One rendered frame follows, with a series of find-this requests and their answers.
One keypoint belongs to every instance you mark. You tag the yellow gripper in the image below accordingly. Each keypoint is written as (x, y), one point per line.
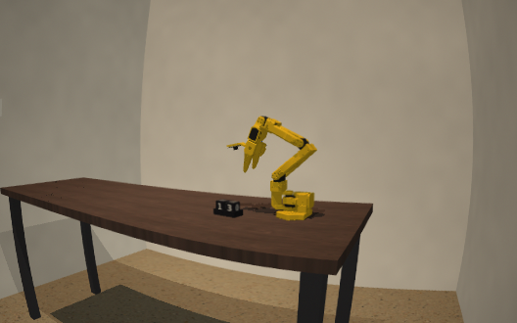
(252, 150)

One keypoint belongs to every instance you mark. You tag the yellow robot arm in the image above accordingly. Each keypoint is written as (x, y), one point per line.
(295, 204)

